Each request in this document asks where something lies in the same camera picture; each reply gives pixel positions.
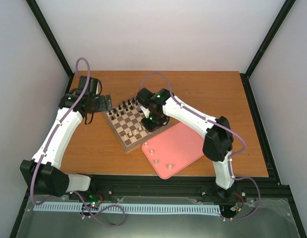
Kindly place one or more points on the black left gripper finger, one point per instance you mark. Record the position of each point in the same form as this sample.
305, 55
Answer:
108, 97
109, 106

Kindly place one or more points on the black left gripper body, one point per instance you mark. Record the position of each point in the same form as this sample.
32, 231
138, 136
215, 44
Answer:
101, 106

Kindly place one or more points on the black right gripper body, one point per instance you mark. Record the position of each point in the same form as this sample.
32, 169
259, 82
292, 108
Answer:
154, 121

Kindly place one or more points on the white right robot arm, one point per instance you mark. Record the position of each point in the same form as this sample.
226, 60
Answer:
160, 107

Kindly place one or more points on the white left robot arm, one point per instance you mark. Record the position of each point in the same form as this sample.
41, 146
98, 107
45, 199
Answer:
42, 173

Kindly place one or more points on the wooden chess board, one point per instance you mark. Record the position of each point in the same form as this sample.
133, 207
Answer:
130, 121

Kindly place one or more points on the pink plastic tray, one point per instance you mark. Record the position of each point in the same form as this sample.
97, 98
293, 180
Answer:
179, 146

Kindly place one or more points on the light blue cable duct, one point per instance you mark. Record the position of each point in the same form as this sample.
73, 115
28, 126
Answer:
137, 209

